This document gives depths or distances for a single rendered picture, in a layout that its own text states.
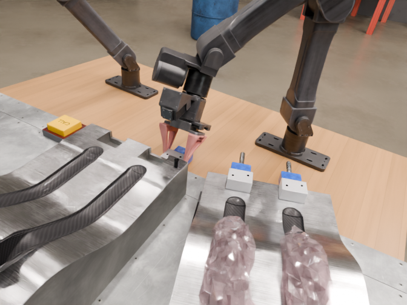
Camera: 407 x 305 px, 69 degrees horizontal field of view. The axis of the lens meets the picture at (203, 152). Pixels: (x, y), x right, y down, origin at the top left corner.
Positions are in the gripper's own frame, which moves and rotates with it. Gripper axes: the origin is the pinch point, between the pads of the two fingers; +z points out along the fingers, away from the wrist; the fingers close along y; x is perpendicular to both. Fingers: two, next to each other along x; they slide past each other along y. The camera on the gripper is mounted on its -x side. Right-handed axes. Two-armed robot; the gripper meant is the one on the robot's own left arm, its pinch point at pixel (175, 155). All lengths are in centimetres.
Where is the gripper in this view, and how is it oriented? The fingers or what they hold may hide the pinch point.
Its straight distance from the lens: 69.3
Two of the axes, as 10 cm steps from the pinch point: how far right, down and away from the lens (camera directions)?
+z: -3.0, 9.4, 1.6
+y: 8.9, 3.3, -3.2
